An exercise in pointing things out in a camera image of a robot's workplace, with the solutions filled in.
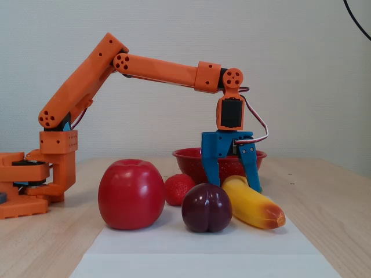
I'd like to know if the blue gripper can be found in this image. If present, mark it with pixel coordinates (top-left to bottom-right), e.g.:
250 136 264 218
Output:
201 131 262 193

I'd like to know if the dark purple toy plum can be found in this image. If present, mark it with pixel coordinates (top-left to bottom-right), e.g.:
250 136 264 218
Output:
181 182 234 233

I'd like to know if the orange robot base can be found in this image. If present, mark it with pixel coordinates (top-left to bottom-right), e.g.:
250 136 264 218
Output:
0 152 50 220

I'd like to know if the red toy apple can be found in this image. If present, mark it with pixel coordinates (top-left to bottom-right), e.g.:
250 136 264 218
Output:
97 158 166 231

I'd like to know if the red white black servo cable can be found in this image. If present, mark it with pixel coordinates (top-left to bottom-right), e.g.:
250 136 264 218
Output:
236 86 270 145

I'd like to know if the red toy strawberry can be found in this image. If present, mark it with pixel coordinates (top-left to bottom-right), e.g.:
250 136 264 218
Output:
163 173 197 207

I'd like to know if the black hanging cable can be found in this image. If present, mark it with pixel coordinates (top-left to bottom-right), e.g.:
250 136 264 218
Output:
343 0 371 42

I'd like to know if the yellow toy banana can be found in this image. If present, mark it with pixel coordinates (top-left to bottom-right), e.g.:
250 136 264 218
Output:
221 175 286 230

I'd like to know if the red speckled enamel bowl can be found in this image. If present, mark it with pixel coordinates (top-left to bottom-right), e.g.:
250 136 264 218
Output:
172 147 268 189

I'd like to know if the white paper sheet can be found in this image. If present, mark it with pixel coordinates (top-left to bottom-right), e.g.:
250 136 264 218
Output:
69 193 343 278

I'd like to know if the red black shoulder cable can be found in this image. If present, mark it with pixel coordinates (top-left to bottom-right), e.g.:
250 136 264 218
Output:
71 106 89 130

